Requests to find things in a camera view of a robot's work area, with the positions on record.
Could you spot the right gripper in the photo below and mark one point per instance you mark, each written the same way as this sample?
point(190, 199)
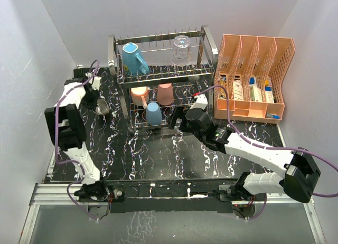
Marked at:
point(178, 113)

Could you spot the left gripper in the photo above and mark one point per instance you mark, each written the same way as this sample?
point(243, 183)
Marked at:
point(91, 105)

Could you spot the cream and brown steel cup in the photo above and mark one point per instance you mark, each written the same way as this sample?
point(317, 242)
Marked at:
point(102, 108)

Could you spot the light blue tumbler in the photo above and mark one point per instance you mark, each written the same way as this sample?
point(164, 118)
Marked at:
point(153, 114)

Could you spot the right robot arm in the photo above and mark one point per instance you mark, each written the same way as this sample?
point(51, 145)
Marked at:
point(293, 172)

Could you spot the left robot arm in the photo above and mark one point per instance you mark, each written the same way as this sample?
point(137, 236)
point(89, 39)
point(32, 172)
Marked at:
point(68, 132)

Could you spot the steel two-tier dish rack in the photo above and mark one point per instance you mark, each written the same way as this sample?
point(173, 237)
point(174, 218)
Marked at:
point(197, 74)

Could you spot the dusty pink tumbler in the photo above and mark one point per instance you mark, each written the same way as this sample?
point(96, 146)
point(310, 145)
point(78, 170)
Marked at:
point(165, 95)

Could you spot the clear glass cup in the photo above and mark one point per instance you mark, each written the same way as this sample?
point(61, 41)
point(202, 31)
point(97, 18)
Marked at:
point(181, 50)

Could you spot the white medicine box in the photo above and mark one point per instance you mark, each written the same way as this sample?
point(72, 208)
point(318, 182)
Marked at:
point(238, 90)

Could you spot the blue white box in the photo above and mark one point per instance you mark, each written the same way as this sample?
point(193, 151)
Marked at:
point(256, 93)

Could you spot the orange plastic file organizer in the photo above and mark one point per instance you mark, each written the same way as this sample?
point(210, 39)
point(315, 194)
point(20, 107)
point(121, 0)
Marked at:
point(249, 77)

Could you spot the small blue cap item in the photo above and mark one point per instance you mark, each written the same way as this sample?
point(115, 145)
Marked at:
point(272, 116)

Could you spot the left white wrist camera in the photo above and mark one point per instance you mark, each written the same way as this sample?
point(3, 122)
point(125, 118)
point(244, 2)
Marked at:
point(95, 82)

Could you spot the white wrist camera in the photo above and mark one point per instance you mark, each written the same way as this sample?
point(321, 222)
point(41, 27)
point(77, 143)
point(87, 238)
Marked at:
point(201, 102)
point(95, 82)

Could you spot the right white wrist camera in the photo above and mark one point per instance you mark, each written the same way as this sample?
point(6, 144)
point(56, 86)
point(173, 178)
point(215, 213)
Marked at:
point(201, 102)

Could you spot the peach handled mug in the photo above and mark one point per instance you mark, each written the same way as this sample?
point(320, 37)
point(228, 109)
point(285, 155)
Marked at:
point(140, 96)

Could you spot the blue handled mug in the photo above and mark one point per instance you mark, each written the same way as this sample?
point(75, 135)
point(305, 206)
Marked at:
point(133, 62)

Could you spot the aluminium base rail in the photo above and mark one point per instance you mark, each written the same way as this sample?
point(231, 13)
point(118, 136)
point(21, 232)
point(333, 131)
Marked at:
point(146, 218)

